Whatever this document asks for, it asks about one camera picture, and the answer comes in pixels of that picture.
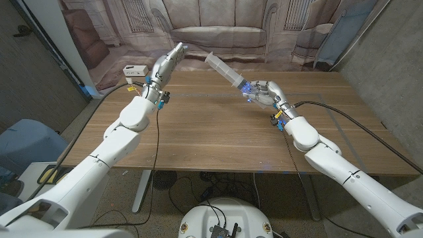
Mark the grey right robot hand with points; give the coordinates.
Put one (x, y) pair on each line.
(272, 94)

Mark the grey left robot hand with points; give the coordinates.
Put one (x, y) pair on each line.
(167, 64)

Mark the clear plastic syringe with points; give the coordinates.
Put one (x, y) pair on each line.
(224, 69)

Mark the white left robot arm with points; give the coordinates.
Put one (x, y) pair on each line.
(109, 148)

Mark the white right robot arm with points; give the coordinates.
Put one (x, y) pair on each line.
(347, 175)

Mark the white power outlet box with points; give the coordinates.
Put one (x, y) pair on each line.
(135, 70)

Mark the white table leg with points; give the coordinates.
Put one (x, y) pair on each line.
(141, 191)
(310, 198)

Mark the round black floor fan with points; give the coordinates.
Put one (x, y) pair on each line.
(163, 180)

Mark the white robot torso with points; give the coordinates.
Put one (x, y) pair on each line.
(224, 211)

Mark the black torso electronics module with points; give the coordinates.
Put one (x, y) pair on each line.
(219, 232)

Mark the blue grey bin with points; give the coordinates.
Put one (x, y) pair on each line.
(29, 142)

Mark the black yellow foot pedal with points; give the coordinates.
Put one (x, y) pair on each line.
(48, 175)

